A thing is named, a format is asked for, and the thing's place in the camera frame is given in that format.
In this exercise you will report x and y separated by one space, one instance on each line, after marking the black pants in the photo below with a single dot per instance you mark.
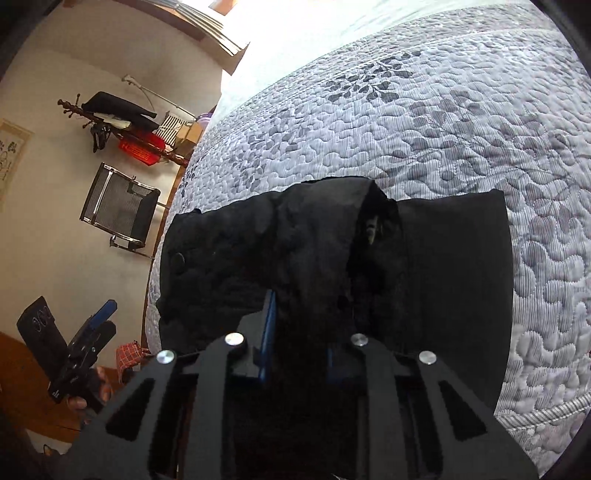
343 258

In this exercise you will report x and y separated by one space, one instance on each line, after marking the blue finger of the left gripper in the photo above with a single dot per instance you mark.
103 314

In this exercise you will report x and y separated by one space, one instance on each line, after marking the framed wall picture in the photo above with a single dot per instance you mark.
13 141

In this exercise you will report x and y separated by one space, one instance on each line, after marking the black garment on rack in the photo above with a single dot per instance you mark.
106 103

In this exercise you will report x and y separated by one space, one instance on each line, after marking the red checkered cloth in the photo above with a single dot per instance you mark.
128 356

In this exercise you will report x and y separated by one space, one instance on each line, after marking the red bag on rack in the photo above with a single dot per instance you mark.
145 147

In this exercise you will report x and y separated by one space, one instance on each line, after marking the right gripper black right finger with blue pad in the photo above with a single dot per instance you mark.
396 416

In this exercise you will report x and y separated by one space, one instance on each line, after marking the person's left hand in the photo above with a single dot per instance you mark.
90 393

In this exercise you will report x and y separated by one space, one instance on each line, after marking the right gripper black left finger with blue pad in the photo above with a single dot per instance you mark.
199 416

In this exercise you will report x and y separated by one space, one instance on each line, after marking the wooden framed window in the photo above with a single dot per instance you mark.
199 21

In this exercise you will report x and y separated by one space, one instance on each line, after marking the wooden coat rack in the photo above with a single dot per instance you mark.
102 129

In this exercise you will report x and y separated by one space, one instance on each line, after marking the grey quilted floral bedspread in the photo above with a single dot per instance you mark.
449 100

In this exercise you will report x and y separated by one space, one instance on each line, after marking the black mesh folding chair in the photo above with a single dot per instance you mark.
121 206

